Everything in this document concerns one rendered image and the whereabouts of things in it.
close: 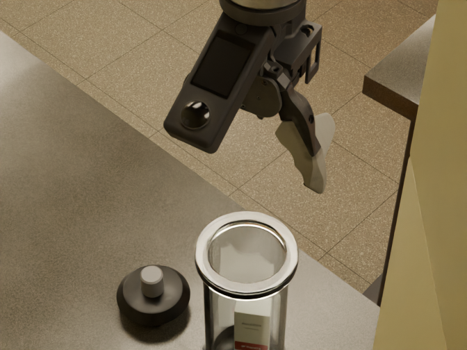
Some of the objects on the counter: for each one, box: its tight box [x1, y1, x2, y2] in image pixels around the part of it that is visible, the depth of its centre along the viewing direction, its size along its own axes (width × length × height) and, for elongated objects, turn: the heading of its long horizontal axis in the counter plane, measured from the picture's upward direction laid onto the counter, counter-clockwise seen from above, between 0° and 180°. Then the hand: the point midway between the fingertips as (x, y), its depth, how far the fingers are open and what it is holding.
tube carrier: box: [195, 211, 299, 350], centre depth 113 cm, size 11×11×21 cm
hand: (246, 170), depth 96 cm, fingers open, 14 cm apart
